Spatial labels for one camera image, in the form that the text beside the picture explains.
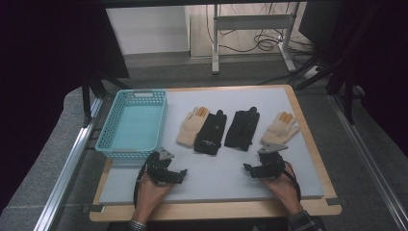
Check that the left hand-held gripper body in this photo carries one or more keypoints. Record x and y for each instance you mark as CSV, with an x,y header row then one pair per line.
x,y
157,168

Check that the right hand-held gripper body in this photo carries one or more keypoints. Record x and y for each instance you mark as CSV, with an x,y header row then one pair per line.
x,y
274,163

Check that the cream knit glove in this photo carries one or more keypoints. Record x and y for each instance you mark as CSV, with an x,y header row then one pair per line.
x,y
190,128
280,130

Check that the black glove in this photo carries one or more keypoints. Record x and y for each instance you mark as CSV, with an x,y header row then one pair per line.
x,y
210,134
242,130

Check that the teal plastic basket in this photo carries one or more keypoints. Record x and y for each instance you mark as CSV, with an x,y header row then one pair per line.
x,y
138,128

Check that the person's left hand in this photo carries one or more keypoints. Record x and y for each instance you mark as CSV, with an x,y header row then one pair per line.
x,y
148,197

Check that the person's right hand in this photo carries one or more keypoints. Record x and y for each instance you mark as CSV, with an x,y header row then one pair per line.
x,y
285,192

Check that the grey foam mat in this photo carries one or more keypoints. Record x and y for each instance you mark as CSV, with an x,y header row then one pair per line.
x,y
218,183

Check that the white power strip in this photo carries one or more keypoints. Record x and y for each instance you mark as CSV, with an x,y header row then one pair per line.
x,y
311,72

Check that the black tripod stand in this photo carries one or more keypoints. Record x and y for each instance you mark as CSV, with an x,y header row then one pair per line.
x,y
86,99
348,96

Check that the white panel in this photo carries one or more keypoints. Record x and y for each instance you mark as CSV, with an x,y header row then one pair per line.
x,y
147,30

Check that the white metal stand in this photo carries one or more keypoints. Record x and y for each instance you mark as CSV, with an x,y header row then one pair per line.
x,y
253,21

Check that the dark curtain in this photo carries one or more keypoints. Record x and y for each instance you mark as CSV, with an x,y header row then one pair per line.
x,y
41,80
388,64

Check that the aluminium rail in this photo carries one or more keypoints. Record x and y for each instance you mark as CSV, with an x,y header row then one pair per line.
x,y
369,157
69,166

